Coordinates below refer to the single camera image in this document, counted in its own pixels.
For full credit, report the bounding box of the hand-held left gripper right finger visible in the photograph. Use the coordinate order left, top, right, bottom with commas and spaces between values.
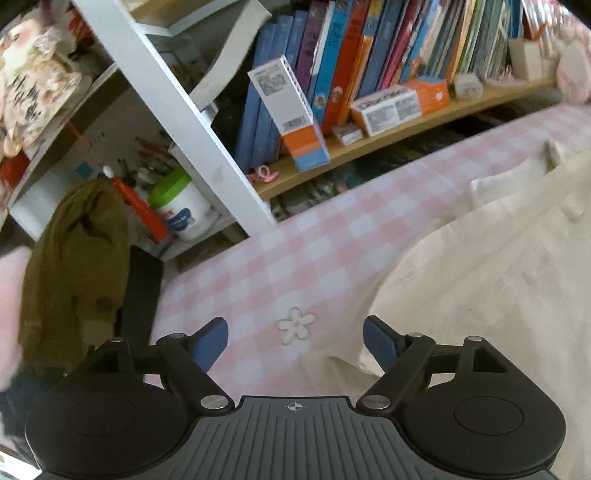
361, 316, 509, 412

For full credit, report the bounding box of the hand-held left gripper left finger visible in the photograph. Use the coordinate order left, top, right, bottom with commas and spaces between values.
88, 318, 233, 413

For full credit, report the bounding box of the cream printed t-shirt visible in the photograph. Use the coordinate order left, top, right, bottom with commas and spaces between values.
302, 138, 591, 480

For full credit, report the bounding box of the black flat panel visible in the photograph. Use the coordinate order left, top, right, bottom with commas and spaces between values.
120, 244, 165, 347

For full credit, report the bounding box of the pink cartoon table mat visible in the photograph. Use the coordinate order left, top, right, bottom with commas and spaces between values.
139, 104, 591, 402

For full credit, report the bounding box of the white jar with green lid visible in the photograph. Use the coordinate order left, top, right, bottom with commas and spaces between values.
148, 168, 220, 242

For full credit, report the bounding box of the brown jacket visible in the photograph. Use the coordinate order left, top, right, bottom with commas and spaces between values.
21, 179, 132, 370

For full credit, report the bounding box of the orange red tube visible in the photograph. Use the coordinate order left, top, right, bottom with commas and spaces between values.
112, 178, 169, 244

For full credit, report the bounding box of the small pink clip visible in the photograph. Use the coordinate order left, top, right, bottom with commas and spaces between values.
247, 165, 280, 183

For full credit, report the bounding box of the bunch of pens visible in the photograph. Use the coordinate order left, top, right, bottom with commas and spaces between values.
117, 136, 178, 185

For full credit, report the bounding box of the pink fuzzy cloth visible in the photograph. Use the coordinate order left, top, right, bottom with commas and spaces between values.
0, 247, 34, 391

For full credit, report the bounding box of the small white grey box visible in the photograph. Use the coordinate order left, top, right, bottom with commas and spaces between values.
331, 123, 364, 147

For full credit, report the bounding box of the white wooden bookshelf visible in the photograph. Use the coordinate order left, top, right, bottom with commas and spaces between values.
9, 0, 559, 241

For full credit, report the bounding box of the flat white orange box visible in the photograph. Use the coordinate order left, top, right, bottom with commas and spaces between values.
349, 78, 450, 138

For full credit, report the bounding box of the tall white orange box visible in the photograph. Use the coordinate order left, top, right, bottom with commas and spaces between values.
248, 54, 331, 173

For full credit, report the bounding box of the small white bottle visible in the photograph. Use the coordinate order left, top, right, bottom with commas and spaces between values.
454, 73, 485, 100

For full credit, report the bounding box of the row of upright books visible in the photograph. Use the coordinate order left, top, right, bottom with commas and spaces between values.
235, 0, 527, 171

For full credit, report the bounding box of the pink floral paper decoration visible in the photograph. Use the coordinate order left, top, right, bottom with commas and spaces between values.
0, 0, 84, 158

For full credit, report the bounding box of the beige open box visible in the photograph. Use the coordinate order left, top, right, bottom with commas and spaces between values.
508, 38, 544, 80

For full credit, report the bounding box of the pink white plush bunny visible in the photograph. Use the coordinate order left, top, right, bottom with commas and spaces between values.
556, 18, 591, 103

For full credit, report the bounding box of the pink ring clip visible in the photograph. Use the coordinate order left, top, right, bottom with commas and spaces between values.
485, 65, 515, 88

